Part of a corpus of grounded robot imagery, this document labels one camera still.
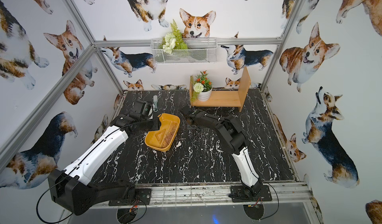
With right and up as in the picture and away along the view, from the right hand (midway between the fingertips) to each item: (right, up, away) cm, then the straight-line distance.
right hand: (198, 121), depth 101 cm
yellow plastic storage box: (-23, -11, -7) cm, 26 cm away
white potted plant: (+3, +22, -7) cm, 23 cm away
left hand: (-22, +3, -20) cm, 30 cm away
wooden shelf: (+18, +16, +6) cm, 25 cm away
